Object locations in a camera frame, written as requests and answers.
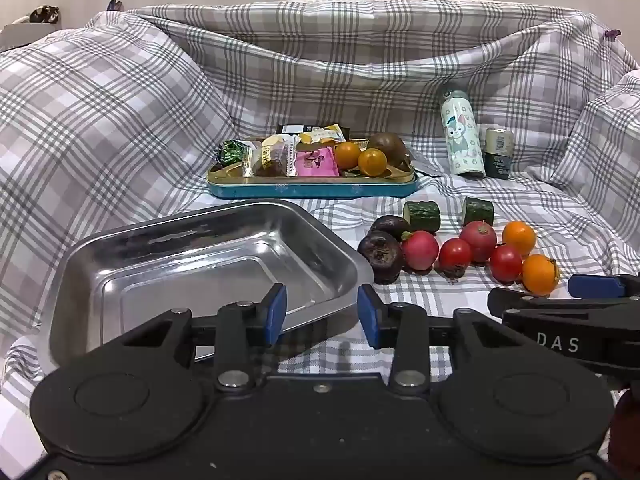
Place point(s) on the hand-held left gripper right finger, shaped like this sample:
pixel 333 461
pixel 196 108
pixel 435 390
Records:
pixel 367 317

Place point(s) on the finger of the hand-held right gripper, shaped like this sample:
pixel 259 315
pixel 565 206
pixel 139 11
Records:
pixel 595 286
pixel 550 305

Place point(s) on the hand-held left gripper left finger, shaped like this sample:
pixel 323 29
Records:
pixel 275 312

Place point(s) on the orange mandarin with stem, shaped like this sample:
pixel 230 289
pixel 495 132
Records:
pixel 540 275

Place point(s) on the dark purple round fruit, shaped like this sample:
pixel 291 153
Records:
pixel 380 257
pixel 390 225

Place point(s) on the red tomato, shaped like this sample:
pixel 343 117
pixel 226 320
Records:
pixel 505 262
pixel 455 256

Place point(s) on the pink red radish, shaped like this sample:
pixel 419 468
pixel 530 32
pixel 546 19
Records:
pixel 478 241
pixel 420 252

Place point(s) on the stainless steel tray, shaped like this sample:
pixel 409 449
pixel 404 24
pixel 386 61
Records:
pixel 200 270

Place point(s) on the cucumber piece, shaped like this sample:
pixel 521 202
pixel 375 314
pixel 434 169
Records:
pixel 477 211
pixel 422 216

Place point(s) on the blue tin tray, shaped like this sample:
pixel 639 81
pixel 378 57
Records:
pixel 310 189

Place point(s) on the brown cake clear packet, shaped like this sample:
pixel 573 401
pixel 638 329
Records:
pixel 272 159

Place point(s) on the pink snack packet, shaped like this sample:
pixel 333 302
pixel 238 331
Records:
pixel 315 164

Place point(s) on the small orange kumquat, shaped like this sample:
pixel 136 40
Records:
pixel 372 162
pixel 347 155

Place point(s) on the dark green drink can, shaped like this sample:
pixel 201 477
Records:
pixel 499 155

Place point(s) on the silver foil packet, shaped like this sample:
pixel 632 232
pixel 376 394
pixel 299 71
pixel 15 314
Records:
pixel 424 165

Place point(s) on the green foil candy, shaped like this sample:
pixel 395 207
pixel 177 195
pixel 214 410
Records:
pixel 230 152

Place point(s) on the round brown fruit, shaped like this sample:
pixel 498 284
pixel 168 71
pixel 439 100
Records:
pixel 387 146

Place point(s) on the black snack packet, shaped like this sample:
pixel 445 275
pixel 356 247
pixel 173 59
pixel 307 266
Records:
pixel 295 129

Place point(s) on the yellow pastry packet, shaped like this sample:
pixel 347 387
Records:
pixel 325 135

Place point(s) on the cartoon print thermos bottle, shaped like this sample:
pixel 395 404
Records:
pixel 462 135

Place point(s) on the cardboard box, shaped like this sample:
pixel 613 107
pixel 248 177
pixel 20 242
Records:
pixel 20 35

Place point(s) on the brown white plush toy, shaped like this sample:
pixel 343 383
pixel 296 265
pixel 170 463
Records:
pixel 44 14

